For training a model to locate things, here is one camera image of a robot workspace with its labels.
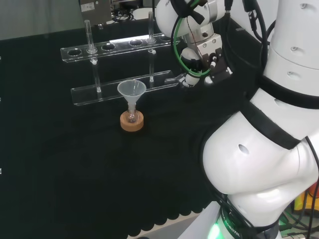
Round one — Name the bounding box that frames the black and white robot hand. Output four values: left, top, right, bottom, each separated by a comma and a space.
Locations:
179, 33, 234, 88

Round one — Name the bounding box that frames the translucent plastic funnel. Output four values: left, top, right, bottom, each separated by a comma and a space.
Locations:
117, 80, 147, 113

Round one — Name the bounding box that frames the small glass round-bottom flask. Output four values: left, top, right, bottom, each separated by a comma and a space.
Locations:
125, 104, 139, 124

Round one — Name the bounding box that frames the clear acrylic funnel stand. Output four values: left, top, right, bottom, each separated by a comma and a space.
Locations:
60, 11, 180, 107

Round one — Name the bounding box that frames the grey metal box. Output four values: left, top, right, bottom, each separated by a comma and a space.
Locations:
80, 0, 113, 26

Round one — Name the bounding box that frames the yellow stop button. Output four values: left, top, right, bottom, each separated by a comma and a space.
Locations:
294, 185, 319, 215

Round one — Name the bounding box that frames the black bench cloth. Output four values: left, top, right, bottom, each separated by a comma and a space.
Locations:
0, 17, 265, 239

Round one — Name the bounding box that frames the green cable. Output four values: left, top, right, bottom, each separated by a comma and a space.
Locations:
171, 0, 212, 77

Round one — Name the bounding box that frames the cork ring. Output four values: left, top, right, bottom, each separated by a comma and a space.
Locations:
120, 111, 145, 131

